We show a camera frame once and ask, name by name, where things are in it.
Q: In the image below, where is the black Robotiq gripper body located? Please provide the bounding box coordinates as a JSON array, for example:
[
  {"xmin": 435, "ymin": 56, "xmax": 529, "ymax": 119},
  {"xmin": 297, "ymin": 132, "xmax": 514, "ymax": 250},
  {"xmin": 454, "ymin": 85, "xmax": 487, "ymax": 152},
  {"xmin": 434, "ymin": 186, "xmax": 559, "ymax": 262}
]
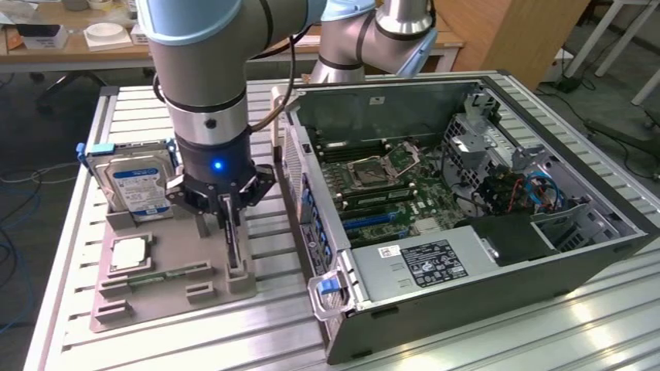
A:
[{"xmin": 177, "ymin": 134, "xmax": 258, "ymax": 216}]

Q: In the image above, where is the black Nvidia graphics card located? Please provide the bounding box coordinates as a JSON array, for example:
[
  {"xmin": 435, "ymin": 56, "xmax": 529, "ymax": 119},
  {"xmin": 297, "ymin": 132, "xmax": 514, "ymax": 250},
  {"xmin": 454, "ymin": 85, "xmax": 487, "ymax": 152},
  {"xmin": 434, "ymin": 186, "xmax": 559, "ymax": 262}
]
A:
[{"xmin": 219, "ymin": 192, "xmax": 250, "ymax": 280}]

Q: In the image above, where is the blue expansion slot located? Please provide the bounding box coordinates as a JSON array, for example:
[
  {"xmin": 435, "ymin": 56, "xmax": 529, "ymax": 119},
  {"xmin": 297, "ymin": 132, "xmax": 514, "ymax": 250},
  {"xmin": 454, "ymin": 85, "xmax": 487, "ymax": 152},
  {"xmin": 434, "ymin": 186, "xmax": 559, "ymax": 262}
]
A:
[{"xmin": 343, "ymin": 211, "xmax": 402, "ymax": 230}]

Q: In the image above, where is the hard disk with blue caddy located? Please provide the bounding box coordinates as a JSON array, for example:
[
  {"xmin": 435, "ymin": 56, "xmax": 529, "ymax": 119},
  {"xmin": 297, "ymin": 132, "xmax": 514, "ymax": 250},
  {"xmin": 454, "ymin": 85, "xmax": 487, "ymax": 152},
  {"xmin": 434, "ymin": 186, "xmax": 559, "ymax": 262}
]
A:
[{"xmin": 75, "ymin": 137, "xmax": 181, "ymax": 223}]

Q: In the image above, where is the silver CPU chip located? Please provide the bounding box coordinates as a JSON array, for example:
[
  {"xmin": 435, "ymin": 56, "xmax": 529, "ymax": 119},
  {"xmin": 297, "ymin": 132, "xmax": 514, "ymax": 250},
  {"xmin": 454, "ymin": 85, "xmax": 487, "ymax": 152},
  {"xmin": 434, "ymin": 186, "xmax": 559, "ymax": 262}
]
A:
[{"xmin": 111, "ymin": 239, "xmax": 149, "ymax": 271}]

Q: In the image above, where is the CPU socket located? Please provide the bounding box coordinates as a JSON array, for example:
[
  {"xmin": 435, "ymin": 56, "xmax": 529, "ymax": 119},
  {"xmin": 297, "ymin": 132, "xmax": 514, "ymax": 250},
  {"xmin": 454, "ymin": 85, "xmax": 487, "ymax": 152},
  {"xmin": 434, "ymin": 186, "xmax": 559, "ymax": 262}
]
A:
[{"xmin": 349, "ymin": 158, "xmax": 397, "ymax": 190}]

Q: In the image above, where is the green RAM stick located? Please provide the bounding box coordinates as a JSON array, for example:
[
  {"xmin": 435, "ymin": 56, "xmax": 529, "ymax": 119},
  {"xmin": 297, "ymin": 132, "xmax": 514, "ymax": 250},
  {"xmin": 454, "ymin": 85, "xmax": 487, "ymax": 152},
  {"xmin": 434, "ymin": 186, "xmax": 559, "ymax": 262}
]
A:
[{"xmin": 126, "ymin": 268, "xmax": 190, "ymax": 287}]

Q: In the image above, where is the black RAM stick with label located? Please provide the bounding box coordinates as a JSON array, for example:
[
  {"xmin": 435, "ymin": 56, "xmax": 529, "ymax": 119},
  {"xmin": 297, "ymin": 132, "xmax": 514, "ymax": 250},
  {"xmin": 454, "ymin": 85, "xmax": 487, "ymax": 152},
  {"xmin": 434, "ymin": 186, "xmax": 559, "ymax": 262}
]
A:
[{"xmin": 343, "ymin": 188, "xmax": 418, "ymax": 208}]

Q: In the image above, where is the grey plastic parts rack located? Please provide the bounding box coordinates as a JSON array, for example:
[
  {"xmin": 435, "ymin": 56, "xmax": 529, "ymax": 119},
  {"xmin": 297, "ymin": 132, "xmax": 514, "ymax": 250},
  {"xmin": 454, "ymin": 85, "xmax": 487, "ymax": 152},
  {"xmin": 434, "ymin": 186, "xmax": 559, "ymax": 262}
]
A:
[{"xmin": 90, "ymin": 173, "xmax": 259, "ymax": 334}]

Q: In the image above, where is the metal socket cover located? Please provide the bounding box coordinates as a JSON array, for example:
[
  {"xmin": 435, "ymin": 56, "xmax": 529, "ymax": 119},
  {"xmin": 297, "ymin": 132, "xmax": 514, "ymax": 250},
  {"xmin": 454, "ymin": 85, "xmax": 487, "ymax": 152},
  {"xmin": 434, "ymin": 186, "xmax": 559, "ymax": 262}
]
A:
[{"xmin": 385, "ymin": 141, "xmax": 421, "ymax": 171}]

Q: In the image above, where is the grey power supply unit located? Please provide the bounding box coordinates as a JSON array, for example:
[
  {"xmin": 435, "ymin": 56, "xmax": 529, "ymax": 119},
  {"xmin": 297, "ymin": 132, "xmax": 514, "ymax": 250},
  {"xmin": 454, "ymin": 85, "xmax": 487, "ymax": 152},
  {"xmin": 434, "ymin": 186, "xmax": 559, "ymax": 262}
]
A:
[{"xmin": 350, "ymin": 226, "xmax": 499, "ymax": 302}]

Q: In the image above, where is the green Dell motherboard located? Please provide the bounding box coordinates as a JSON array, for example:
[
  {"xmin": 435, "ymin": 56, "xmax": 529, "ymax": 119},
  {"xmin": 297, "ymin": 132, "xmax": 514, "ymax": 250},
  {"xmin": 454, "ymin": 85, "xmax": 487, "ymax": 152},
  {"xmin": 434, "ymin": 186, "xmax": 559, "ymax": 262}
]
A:
[{"xmin": 309, "ymin": 131, "xmax": 466, "ymax": 248}]

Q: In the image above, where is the long wooden desk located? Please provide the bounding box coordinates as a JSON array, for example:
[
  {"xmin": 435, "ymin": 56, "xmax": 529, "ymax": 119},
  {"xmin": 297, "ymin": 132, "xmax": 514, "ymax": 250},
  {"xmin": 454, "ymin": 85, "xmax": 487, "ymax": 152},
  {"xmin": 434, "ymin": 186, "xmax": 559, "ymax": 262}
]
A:
[{"xmin": 0, "ymin": 0, "xmax": 466, "ymax": 74}]

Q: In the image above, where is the black chair base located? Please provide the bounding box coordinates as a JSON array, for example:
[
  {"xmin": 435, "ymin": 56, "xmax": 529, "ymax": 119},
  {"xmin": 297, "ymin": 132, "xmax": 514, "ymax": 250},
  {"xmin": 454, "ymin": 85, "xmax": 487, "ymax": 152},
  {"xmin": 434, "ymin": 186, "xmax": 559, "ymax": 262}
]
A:
[{"xmin": 34, "ymin": 71, "xmax": 113, "ymax": 115}]

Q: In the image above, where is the small white labelled box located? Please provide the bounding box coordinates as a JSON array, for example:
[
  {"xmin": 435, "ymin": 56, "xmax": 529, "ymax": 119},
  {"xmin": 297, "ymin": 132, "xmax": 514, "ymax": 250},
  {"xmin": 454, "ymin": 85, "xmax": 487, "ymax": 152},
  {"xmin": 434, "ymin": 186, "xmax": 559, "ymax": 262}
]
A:
[{"xmin": 130, "ymin": 23, "xmax": 153, "ymax": 45}]

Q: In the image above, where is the metal drive cage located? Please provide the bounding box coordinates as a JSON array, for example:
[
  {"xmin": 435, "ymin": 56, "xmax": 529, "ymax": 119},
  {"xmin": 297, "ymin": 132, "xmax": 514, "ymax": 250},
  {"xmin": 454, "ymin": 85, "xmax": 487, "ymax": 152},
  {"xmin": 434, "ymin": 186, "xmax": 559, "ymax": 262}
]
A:
[{"xmin": 443, "ymin": 88, "xmax": 522, "ymax": 186}]

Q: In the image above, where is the white box with black top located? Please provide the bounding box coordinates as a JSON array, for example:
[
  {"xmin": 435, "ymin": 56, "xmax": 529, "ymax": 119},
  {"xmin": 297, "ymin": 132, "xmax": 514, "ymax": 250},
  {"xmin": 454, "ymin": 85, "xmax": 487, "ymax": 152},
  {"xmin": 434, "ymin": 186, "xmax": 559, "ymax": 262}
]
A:
[{"xmin": 15, "ymin": 23, "xmax": 71, "ymax": 50}]

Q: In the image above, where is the black plastic cover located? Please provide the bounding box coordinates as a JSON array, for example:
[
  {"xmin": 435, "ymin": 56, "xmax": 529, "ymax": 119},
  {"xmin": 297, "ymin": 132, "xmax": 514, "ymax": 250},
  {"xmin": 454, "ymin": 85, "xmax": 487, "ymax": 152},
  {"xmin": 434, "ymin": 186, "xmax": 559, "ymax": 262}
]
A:
[{"xmin": 471, "ymin": 214, "xmax": 562, "ymax": 267}]

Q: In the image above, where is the open black PC case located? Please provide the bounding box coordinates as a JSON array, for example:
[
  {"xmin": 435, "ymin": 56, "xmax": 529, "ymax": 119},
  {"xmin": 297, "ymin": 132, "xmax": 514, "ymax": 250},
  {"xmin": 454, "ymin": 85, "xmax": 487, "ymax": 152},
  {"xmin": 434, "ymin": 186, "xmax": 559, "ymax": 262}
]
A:
[{"xmin": 271, "ymin": 69, "xmax": 660, "ymax": 366}]

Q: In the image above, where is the grey disk bay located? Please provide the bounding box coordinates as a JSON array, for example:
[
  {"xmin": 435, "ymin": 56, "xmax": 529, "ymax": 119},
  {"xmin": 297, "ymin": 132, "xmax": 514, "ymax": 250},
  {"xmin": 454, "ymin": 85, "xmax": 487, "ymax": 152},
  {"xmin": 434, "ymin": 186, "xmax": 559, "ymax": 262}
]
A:
[{"xmin": 531, "ymin": 200, "xmax": 621, "ymax": 252}]

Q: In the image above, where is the wooden cabinet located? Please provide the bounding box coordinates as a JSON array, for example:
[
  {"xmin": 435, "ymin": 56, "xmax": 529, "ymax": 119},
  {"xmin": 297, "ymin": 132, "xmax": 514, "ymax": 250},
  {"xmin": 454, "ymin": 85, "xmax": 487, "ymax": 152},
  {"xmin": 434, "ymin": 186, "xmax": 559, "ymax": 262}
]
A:
[{"xmin": 454, "ymin": 0, "xmax": 593, "ymax": 92}]

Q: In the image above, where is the black stand base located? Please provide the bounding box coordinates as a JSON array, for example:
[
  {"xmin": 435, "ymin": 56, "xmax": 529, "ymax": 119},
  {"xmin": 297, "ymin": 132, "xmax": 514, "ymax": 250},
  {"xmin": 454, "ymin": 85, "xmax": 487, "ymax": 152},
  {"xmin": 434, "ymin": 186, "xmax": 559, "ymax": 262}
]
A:
[{"xmin": 586, "ymin": 117, "xmax": 660, "ymax": 155}]

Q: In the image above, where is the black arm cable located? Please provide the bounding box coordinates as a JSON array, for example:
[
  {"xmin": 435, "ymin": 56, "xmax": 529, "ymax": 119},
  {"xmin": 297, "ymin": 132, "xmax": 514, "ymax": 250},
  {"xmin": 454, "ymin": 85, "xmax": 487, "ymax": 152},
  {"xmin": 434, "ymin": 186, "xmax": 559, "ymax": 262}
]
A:
[{"xmin": 246, "ymin": 32, "xmax": 303, "ymax": 134}]

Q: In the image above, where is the blue wire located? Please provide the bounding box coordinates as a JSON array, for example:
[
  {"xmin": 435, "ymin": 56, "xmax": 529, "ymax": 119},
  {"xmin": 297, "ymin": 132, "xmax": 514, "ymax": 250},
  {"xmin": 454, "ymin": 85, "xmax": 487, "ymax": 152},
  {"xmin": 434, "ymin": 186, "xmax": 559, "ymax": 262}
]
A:
[{"xmin": 523, "ymin": 172, "xmax": 569, "ymax": 213}]

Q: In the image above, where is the white table frame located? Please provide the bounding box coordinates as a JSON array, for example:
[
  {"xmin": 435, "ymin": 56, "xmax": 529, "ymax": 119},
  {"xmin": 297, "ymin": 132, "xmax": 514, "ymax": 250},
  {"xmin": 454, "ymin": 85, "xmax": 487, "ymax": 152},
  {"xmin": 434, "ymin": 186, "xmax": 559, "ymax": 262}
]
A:
[{"xmin": 565, "ymin": 0, "xmax": 660, "ymax": 105}]

